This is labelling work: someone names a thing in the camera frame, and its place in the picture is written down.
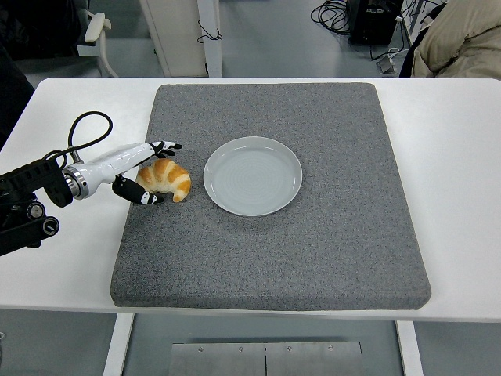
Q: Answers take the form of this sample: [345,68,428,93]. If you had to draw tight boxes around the black computer case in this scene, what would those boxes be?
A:
[347,0,405,46]

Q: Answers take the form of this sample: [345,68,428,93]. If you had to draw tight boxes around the grey metal plate with screws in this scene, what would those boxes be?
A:
[171,341,364,376]

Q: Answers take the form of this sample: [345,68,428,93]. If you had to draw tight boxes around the white desk leg panel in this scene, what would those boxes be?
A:
[139,0,224,78]

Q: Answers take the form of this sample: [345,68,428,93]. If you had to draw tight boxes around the white table leg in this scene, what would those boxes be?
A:
[102,313,135,376]
[395,320,424,376]

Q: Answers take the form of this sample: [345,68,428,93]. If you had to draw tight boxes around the grey felt mat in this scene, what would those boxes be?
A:
[110,81,433,313]

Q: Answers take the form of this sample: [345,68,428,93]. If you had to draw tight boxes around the person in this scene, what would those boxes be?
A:
[0,0,91,152]

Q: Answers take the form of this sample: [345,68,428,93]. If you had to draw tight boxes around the golden croissant bread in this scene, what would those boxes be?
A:
[135,157,192,203]

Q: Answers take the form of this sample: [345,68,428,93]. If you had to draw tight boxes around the thin black cable loop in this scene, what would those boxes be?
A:
[196,19,224,45]

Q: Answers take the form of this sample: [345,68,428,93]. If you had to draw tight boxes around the beige padded jacket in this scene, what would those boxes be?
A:
[410,0,501,79]

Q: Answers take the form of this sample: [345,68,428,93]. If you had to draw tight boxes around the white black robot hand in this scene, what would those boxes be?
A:
[80,139,184,206]

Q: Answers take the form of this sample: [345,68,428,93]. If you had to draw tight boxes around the grey power adapter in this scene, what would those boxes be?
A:
[376,52,400,74]

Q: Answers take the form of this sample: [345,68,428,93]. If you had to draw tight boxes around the white office chair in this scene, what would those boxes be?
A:
[11,9,121,93]

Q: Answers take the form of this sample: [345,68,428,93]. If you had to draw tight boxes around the black floor cable bundle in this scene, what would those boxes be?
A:
[310,0,355,37]

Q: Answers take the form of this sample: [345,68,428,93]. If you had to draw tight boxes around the round grey plate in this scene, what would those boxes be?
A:
[202,136,304,218]

